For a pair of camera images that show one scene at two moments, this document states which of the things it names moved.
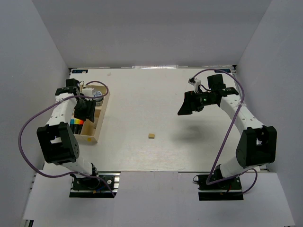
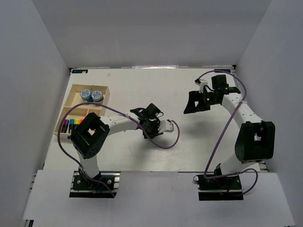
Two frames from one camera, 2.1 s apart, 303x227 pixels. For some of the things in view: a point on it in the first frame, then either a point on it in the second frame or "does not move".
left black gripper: (89, 114) to (155, 133)
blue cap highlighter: (72, 126) does not move
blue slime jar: (99, 101) does not move
